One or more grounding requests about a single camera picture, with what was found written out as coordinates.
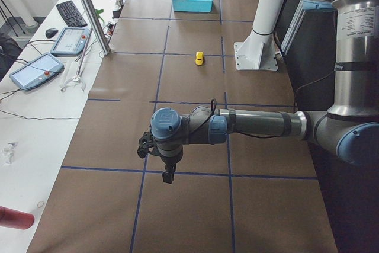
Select power strip with plugs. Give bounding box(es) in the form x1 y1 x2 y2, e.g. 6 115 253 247
105 22 116 35

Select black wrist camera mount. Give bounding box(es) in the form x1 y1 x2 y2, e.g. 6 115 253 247
137 132 159 159

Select red cylinder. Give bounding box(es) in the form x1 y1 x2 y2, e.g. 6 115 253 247
1 206 35 230

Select metal cup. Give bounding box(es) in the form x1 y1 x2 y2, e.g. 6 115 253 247
115 0 125 7

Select yellow beetle toy car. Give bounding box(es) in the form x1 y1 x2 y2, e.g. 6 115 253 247
195 52 204 66

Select small white plastic parts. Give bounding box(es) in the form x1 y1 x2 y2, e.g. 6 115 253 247
1 142 18 164

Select blue teach pendant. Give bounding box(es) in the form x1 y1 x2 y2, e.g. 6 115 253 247
9 53 64 91
50 27 89 56

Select upper blue teach pendant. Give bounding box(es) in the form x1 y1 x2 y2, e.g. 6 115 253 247
50 27 89 56

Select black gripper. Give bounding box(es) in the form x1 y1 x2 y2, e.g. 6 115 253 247
161 155 179 184

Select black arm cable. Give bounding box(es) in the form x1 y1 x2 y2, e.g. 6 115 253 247
186 98 285 144

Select white reacher grabber tool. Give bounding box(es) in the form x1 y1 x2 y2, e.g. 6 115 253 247
59 29 97 92

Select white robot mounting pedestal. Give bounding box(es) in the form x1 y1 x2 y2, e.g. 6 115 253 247
234 0 284 71

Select black computer mouse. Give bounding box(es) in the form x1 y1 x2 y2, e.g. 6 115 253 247
45 28 59 39

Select aluminium frame post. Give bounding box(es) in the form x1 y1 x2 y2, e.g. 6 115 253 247
81 0 111 56

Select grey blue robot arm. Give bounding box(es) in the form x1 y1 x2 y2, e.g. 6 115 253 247
137 0 378 183

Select black computer keyboard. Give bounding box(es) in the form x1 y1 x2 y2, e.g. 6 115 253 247
56 1 88 27

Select lower blue teach pendant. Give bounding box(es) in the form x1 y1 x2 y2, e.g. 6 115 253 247
9 53 64 91

